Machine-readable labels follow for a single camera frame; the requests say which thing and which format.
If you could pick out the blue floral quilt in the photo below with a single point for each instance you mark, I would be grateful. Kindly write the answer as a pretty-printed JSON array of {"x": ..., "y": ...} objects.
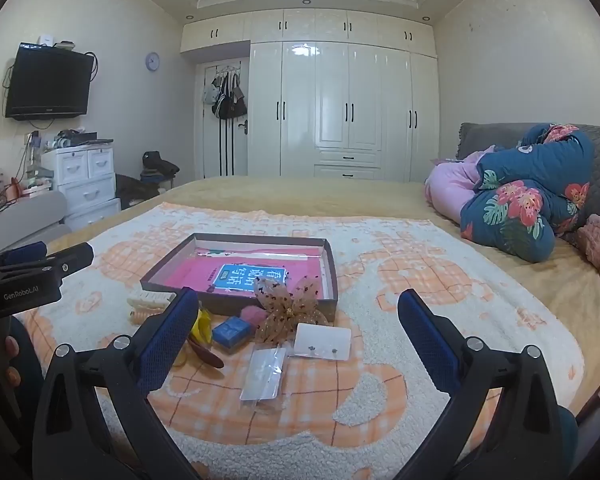
[{"x": 520, "y": 200}]

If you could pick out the white drawer cabinet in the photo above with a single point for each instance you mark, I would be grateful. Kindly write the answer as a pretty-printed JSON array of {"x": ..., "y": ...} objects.
[{"x": 87, "y": 185}]

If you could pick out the hanging bags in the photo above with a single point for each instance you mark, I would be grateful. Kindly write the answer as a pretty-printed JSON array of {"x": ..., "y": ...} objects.
[{"x": 227, "y": 97}]

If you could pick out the bed with yellow sheet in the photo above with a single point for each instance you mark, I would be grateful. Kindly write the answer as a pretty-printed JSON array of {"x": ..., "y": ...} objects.
[{"x": 305, "y": 195}]

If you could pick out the peach patterned blanket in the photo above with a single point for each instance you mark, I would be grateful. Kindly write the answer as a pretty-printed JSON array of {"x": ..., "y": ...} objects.
[{"x": 360, "y": 410}]

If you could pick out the black television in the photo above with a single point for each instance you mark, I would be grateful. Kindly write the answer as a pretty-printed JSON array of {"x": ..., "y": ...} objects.
[{"x": 47, "y": 82}]

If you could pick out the clear plastic bag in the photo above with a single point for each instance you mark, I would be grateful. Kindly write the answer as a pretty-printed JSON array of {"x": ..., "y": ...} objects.
[{"x": 264, "y": 375}]

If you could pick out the dark bag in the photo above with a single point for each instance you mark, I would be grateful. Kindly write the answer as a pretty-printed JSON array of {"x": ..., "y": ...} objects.
[{"x": 135, "y": 190}]

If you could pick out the white wardrobe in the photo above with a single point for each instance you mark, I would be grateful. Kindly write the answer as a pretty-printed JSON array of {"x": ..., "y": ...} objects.
[{"x": 330, "y": 100}]

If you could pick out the pink quilt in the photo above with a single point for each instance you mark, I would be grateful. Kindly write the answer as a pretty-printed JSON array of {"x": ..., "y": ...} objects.
[{"x": 450, "y": 187}]

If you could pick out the brown hair claw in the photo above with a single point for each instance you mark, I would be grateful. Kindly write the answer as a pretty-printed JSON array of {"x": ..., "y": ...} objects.
[{"x": 207, "y": 355}]

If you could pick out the white router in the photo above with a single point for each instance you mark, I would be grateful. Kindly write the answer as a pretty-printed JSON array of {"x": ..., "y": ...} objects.
[{"x": 44, "y": 41}]

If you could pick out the beige hair claw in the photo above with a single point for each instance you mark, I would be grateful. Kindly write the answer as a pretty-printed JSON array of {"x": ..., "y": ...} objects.
[{"x": 147, "y": 305}]

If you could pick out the white earring card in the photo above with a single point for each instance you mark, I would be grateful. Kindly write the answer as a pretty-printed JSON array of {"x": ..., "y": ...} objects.
[{"x": 325, "y": 340}]

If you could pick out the beige lace bow hair clip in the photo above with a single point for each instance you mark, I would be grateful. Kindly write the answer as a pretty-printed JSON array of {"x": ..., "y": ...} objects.
[{"x": 290, "y": 310}]

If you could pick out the black clothes pile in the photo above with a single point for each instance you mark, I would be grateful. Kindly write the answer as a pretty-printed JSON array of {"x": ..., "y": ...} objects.
[{"x": 157, "y": 162}]

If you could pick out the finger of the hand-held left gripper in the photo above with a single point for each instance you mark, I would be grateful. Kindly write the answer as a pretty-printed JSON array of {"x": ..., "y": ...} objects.
[
  {"x": 72, "y": 260},
  {"x": 27, "y": 252}
]

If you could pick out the round wall clock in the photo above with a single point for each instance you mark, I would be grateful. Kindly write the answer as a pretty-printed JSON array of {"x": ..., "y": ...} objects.
[{"x": 152, "y": 61}]

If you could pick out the yellow hoops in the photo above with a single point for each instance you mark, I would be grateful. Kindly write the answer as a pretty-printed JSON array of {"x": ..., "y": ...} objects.
[{"x": 202, "y": 327}]

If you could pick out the brown cardboard box tray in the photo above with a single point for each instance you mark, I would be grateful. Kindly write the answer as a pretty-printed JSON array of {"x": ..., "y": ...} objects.
[{"x": 325, "y": 280}]

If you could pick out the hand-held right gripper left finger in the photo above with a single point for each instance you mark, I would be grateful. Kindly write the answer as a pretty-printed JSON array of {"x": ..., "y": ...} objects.
[{"x": 167, "y": 340}]

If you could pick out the white door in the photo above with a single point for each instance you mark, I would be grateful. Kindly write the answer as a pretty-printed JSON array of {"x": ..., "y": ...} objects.
[{"x": 207, "y": 145}]

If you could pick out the pink fluffy pompom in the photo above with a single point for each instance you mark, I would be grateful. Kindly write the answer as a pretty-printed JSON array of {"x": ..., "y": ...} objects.
[{"x": 254, "y": 316}]

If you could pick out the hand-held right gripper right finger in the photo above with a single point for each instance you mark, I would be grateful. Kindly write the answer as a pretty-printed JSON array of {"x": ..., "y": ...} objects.
[{"x": 427, "y": 345}]

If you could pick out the person's left hand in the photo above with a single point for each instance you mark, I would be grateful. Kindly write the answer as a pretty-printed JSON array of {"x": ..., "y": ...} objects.
[{"x": 13, "y": 347}]

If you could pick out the small blue box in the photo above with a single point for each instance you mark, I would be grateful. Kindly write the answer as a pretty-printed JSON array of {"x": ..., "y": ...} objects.
[{"x": 231, "y": 331}]

